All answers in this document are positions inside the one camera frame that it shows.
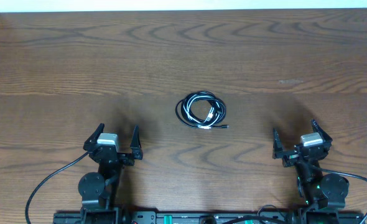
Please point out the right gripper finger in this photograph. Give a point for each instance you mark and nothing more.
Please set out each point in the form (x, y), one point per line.
(317, 129)
(277, 145)

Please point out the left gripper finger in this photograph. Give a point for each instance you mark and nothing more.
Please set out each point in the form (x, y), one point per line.
(135, 143)
(91, 142)

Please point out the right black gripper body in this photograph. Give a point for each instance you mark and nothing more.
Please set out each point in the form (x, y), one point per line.
(291, 158)

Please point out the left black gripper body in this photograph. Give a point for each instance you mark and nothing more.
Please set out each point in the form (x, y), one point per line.
(127, 161)

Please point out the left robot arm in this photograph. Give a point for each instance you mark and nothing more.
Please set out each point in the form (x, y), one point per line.
(98, 189)

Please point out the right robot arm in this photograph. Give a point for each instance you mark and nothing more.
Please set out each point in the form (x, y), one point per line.
(323, 194)

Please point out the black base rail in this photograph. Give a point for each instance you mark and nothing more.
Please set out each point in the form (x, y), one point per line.
(149, 217)

